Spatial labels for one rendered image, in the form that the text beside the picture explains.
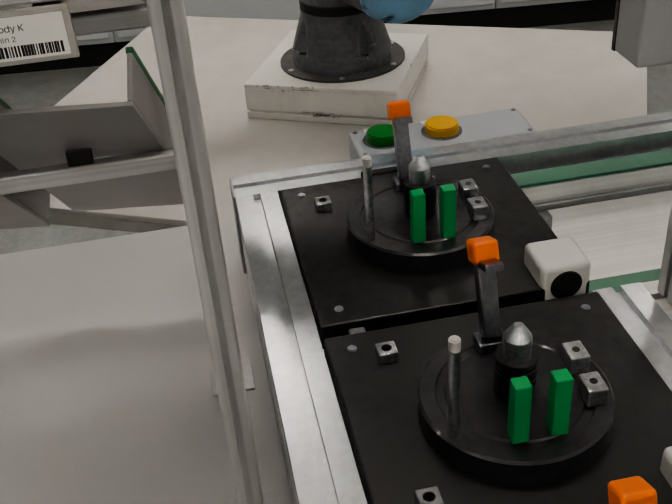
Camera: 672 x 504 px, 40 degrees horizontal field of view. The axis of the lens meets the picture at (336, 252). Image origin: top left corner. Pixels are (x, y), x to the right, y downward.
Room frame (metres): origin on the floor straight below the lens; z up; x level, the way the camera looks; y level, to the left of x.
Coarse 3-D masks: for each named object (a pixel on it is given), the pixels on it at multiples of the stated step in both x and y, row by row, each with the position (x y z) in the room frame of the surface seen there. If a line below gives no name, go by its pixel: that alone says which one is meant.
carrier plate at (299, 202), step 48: (288, 192) 0.83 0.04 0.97; (336, 192) 0.83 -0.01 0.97; (480, 192) 0.80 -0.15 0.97; (336, 240) 0.73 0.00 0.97; (528, 240) 0.71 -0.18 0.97; (336, 288) 0.66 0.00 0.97; (384, 288) 0.65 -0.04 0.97; (432, 288) 0.65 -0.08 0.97; (528, 288) 0.64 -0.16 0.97; (336, 336) 0.61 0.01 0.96
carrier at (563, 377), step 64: (448, 320) 0.60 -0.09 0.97; (512, 320) 0.59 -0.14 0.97; (576, 320) 0.59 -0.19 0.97; (384, 384) 0.53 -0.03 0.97; (448, 384) 0.45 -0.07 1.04; (512, 384) 0.44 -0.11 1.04; (576, 384) 0.49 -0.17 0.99; (640, 384) 0.51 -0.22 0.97; (384, 448) 0.46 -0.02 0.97; (448, 448) 0.44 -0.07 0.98; (512, 448) 0.43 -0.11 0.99; (576, 448) 0.43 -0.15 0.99; (640, 448) 0.44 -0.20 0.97
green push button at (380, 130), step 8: (376, 128) 0.96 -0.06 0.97; (384, 128) 0.96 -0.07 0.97; (392, 128) 0.96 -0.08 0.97; (368, 136) 0.95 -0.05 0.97; (376, 136) 0.94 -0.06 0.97; (384, 136) 0.94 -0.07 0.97; (392, 136) 0.94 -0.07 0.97; (376, 144) 0.94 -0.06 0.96; (384, 144) 0.94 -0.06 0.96; (392, 144) 0.94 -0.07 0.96
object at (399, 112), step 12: (396, 108) 0.81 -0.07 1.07; (408, 108) 0.81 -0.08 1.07; (396, 120) 0.80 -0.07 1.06; (408, 120) 0.79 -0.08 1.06; (396, 132) 0.80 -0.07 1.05; (408, 132) 0.80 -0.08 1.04; (396, 144) 0.80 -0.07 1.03; (408, 144) 0.80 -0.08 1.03; (396, 156) 0.80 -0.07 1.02; (408, 156) 0.79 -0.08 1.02; (408, 168) 0.79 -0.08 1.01
